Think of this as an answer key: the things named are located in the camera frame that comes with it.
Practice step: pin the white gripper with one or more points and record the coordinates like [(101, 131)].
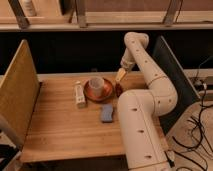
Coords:
[(127, 63)]

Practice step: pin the dark red pepper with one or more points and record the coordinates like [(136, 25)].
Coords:
[(118, 89)]

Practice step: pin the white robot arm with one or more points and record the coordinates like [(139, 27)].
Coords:
[(136, 107)]

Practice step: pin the copper round plate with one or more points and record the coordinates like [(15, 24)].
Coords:
[(107, 91)]

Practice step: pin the blue sponge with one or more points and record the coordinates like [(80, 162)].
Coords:
[(107, 113)]

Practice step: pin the right dark side panel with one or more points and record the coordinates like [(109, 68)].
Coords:
[(187, 95)]

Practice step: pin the left wooden side panel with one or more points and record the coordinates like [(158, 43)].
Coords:
[(19, 89)]

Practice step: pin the wooden shelf rail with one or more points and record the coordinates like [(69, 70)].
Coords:
[(111, 21)]

